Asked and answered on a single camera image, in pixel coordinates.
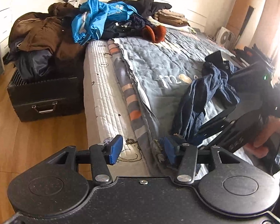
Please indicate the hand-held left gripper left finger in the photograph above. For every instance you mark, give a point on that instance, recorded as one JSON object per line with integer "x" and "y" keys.
{"x": 115, "y": 149}

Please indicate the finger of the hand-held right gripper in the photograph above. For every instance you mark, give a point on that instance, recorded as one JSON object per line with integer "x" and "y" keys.
{"x": 219, "y": 119}
{"x": 214, "y": 134}

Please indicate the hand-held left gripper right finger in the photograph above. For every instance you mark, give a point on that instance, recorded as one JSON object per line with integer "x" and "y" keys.
{"x": 171, "y": 151}

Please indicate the dark blue denim jacket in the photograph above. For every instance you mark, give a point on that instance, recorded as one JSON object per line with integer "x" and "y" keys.
{"x": 200, "y": 91}

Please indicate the stack of dark folded clothes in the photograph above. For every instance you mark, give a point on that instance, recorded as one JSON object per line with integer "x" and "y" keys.
{"x": 254, "y": 53}

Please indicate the stack of folded brown clothes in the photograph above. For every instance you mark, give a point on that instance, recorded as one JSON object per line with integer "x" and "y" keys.
{"x": 172, "y": 17}

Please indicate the person's right hand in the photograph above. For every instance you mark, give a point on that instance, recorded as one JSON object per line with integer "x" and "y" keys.
{"x": 263, "y": 137}

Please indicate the white quilted mattress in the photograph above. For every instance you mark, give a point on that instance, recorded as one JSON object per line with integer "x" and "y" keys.
{"x": 102, "y": 93}

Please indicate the white fan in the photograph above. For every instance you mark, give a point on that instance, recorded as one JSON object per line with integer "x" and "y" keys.
{"x": 224, "y": 37}

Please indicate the grey patchwork quilt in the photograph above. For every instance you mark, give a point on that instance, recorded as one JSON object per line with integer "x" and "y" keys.
{"x": 158, "y": 58}

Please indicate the black panel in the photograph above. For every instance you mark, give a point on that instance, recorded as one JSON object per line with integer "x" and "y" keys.
{"x": 248, "y": 18}

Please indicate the black hard case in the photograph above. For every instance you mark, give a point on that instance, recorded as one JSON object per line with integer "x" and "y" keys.
{"x": 37, "y": 93}

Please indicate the beige curtain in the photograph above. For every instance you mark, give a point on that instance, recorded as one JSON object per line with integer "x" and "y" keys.
{"x": 270, "y": 16}

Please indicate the brown cardboard roll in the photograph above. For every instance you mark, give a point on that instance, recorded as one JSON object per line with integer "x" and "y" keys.
{"x": 240, "y": 9}

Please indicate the rust orange sweater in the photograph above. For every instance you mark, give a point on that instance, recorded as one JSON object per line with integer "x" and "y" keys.
{"x": 156, "y": 33}

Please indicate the black garment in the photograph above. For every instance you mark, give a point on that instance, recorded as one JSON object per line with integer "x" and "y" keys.
{"x": 116, "y": 31}

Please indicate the dark navy shiny jacket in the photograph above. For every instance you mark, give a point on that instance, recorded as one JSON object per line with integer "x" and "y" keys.
{"x": 32, "y": 63}

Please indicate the white headboard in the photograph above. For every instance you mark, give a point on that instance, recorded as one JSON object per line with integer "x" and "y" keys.
{"x": 189, "y": 2}

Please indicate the navy knit sweater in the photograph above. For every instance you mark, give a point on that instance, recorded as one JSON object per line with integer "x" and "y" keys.
{"x": 140, "y": 22}

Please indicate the bright blue jacket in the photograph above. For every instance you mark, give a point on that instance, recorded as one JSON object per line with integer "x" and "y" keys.
{"x": 93, "y": 21}

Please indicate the black jacket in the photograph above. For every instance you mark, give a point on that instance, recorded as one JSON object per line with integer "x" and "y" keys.
{"x": 149, "y": 5}

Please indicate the brown puffer coat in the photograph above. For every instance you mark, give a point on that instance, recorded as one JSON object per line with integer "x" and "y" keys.
{"x": 42, "y": 32}

